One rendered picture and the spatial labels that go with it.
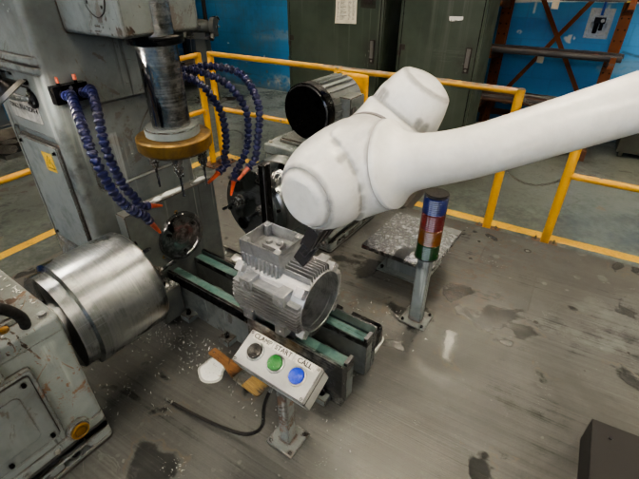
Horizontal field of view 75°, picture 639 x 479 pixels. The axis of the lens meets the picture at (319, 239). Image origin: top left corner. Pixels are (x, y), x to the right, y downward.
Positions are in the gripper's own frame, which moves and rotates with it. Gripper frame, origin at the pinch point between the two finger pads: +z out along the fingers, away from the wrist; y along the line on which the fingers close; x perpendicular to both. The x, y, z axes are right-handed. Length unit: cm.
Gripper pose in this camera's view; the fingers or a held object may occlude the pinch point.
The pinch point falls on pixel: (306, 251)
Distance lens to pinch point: 84.9
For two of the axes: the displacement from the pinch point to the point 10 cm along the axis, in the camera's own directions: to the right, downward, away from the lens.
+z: -4.1, 5.7, 7.2
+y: -5.8, 4.4, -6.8
